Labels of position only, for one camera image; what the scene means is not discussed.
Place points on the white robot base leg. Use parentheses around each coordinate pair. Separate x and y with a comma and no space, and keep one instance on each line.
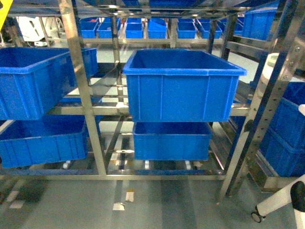
(292,193)

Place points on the blue bin lower middle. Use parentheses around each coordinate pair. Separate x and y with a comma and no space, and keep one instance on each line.
(171,141)

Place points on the large blue plastic bin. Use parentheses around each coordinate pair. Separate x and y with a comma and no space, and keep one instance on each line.
(180,85)

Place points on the blue bin lower left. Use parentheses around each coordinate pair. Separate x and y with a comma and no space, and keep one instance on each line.
(54,138)

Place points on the blue bin upper left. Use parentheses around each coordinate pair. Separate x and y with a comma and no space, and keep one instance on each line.
(33,81)

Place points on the stainless steel rack frame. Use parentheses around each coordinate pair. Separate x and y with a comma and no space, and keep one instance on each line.
(102,35)

